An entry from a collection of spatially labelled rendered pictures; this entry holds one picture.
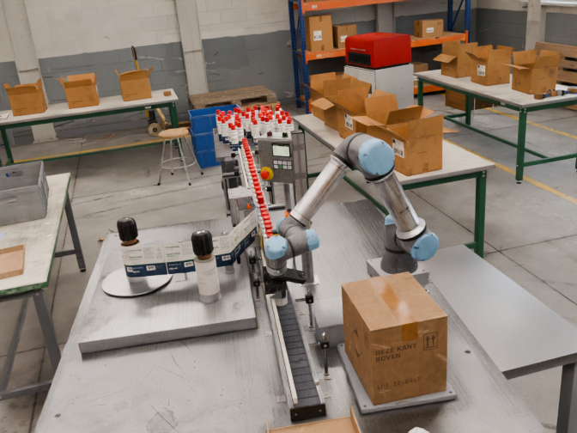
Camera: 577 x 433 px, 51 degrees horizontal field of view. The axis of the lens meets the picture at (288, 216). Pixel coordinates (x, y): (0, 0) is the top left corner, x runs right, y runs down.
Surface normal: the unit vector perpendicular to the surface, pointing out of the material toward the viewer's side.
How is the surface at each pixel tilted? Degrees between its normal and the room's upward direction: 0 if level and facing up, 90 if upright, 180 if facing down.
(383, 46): 90
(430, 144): 91
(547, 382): 0
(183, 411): 0
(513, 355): 0
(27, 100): 91
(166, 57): 90
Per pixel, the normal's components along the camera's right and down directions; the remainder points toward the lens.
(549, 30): -0.96, 0.18
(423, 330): 0.21, 0.35
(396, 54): 0.45, 0.30
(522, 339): -0.08, -0.92
